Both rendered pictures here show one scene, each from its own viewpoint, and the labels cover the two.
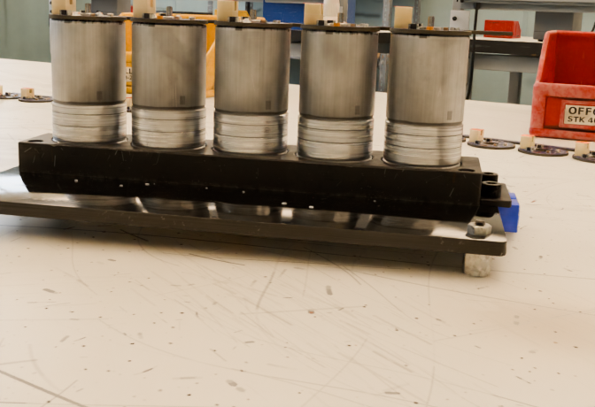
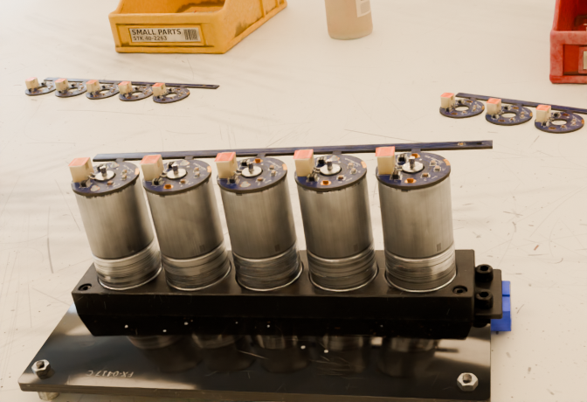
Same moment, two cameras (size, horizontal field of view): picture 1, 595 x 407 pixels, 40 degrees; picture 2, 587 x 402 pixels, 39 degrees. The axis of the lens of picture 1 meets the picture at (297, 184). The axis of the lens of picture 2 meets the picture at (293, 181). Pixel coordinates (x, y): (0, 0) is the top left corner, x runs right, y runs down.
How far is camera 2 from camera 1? 0.13 m
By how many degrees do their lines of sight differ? 16
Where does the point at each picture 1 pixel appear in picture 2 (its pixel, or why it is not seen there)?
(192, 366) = not seen: outside the picture
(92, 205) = (144, 381)
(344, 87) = (341, 232)
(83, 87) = (114, 246)
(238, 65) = (245, 223)
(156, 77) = (175, 235)
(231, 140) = (251, 279)
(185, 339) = not seen: outside the picture
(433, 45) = (415, 197)
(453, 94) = (439, 229)
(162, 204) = (201, 368)
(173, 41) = (184, 205)
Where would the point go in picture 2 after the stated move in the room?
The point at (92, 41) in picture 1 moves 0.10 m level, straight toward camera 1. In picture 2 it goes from (113, 209) to (120, 388)
